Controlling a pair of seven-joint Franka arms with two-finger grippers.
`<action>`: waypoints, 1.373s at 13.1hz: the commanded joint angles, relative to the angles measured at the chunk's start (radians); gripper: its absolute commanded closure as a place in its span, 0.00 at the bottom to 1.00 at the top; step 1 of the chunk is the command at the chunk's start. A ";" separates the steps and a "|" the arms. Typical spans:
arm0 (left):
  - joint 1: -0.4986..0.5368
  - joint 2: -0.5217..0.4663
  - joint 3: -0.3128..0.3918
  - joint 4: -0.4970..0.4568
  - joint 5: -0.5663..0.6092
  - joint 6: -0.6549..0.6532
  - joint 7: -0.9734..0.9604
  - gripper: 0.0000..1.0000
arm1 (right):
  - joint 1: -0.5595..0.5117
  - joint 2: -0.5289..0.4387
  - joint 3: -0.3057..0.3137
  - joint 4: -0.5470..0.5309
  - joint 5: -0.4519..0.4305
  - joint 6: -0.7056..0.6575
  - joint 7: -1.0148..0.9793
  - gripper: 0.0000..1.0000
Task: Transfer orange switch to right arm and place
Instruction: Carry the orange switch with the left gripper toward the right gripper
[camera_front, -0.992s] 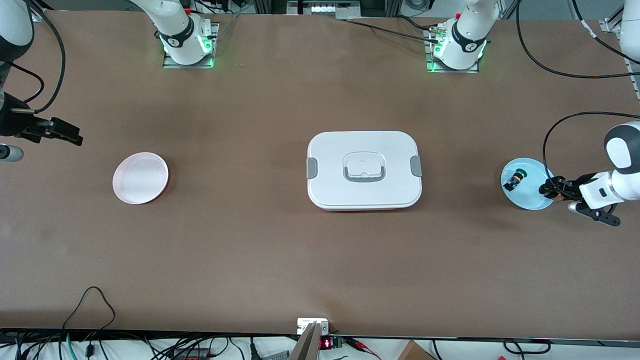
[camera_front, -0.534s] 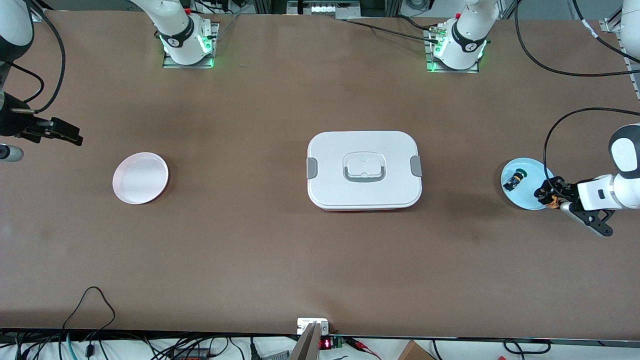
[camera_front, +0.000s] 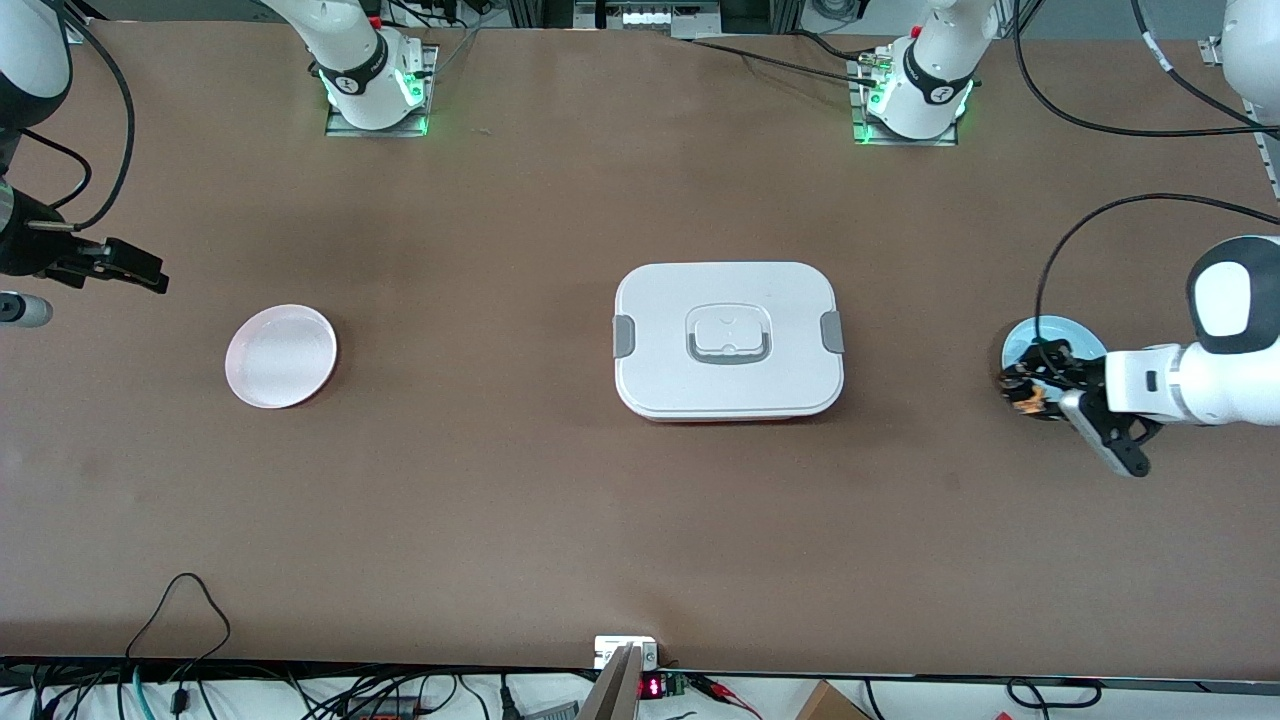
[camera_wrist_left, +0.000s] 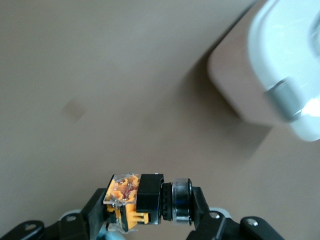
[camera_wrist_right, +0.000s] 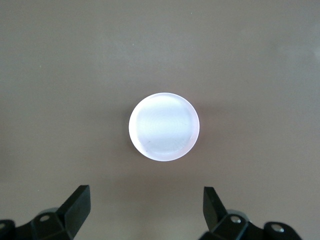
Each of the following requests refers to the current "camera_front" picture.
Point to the pink round plate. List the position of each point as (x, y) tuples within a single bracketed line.
[(280, 355)]

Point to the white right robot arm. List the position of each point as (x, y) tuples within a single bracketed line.
[(30, 50)]

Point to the small white device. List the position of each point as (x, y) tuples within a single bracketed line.
[(612, 650)]

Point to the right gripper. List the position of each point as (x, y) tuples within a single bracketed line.
[(30, 250)]

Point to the orange push-button switch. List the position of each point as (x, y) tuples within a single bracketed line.
[(1030, 403)]

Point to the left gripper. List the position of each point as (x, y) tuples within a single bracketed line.
[(1078, 372)]

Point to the white lidded lunch box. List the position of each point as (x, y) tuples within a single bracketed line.
[(730, 390)]

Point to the light blue round plate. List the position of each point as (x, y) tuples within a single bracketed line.
[(1080, 335)]

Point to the brown cardboard box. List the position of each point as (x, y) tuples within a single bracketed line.
[(830, 705)]

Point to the metal socket rack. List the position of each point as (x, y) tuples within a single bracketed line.
[(650, 18)]

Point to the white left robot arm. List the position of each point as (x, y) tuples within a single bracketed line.
[(1235, 385)]

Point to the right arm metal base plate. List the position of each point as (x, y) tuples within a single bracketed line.
[(340, 128)]

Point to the aluminium rail piece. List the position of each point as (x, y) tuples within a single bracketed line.
[(1270, 165)]

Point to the red and black clip leads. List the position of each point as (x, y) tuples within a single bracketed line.
[(725, 695)]

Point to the red LED display board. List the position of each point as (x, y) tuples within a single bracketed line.
[(655, 687)]

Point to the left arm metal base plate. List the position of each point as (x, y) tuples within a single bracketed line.
[(905, 142)]

